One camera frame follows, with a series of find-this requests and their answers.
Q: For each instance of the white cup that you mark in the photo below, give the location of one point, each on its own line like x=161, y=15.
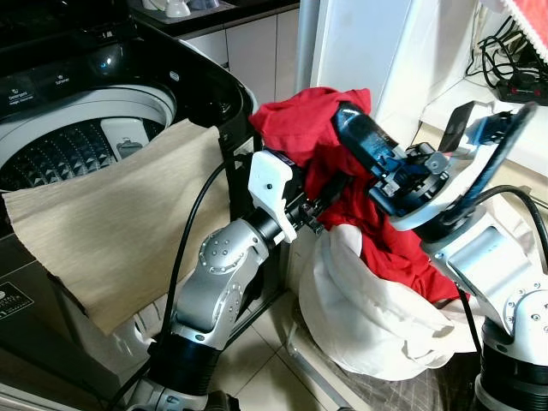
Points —
x=177, y=7

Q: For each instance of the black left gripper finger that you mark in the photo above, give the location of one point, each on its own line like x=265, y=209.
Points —
x=336, y=193

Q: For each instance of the white kitchen cabinet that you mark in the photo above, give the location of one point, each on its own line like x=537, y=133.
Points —
x=253, y=56

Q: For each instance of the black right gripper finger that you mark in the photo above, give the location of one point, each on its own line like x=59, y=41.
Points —
x=364, y=135

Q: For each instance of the beige woven cloth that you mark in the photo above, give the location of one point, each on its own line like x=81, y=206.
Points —
x=111, y=223

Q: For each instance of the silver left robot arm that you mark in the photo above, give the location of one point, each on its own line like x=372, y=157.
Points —
x=218, y=265

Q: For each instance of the dark patterned floor rug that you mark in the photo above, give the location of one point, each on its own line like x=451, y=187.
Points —
x=411, y=394

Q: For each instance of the red towel with white fringe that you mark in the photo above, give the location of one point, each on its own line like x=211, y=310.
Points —
x=533, y=21

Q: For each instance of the red garment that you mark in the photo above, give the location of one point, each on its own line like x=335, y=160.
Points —
x=295, y=116

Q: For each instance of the white fabric laundry bag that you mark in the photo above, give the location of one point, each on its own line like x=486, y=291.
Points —
x=368, y=325

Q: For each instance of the black top-load washing machine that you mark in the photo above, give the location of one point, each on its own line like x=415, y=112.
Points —
x=103, y=64

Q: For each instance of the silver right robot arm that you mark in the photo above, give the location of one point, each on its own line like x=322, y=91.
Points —
x=484, y=261

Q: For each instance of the black power strip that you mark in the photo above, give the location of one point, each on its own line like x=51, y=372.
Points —
x=524, y=91

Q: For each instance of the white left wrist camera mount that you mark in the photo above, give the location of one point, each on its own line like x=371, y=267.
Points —
x=267, y=184

